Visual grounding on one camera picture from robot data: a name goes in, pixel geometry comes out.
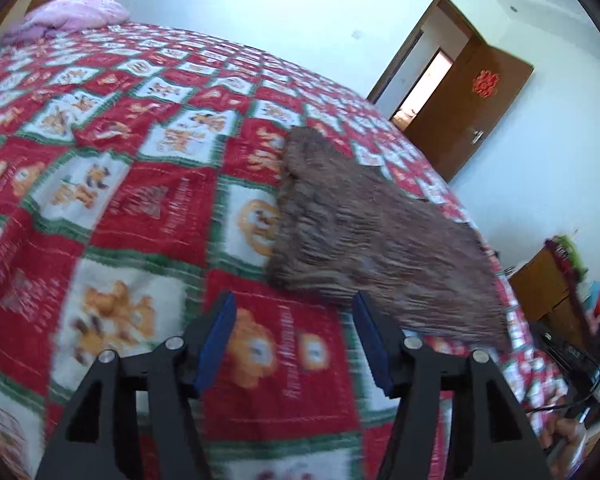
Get red patchwork bear bedspread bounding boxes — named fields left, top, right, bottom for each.
left=0, top=19, right=571, bottom=480

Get wooden desk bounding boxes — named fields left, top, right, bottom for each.
left=508, top=247, right=590, bottom=350

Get green folded cloth on desk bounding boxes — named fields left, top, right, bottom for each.
left=545, top=234, right=588, bottom=283

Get brown striped knit garment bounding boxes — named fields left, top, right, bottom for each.
left=266, top=127, right=513, bottom=352

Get brown wooden door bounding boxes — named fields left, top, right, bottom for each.
left=405, top=36, right=533, bottom=181

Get pink pillow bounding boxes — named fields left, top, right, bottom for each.
left=1, top=0, right=130, bottom=47

